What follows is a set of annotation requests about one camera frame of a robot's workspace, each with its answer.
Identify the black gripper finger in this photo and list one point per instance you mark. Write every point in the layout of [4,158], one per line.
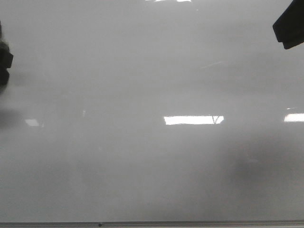
[289,27]

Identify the grey aluminium whiteboard frame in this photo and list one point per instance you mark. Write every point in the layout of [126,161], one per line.
[161,224]

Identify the white glossy whiteboard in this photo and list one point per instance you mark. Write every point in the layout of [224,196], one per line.
[150,110]

